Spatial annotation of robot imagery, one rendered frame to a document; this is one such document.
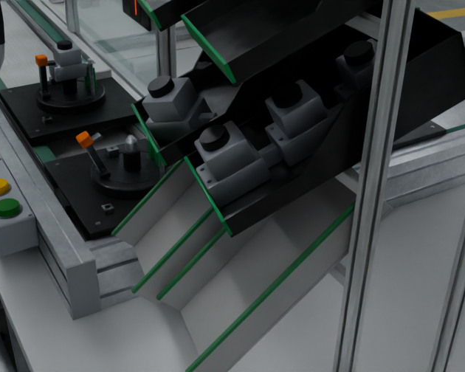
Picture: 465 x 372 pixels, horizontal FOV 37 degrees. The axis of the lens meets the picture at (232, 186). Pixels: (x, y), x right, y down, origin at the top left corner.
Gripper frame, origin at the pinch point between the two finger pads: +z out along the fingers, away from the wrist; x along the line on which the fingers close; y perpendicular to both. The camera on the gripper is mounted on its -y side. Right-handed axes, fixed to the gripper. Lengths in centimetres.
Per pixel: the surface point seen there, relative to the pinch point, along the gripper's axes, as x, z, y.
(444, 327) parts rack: 47, 26, -41
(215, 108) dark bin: 24.2, 0.6, -19.5
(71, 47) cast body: -37.9, 14.6, -21.1
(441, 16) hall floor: -252, 123, -355
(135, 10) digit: -23.6, 4.2, -29.1
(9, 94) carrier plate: -48, 26, -10
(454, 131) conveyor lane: 5, 28, -85
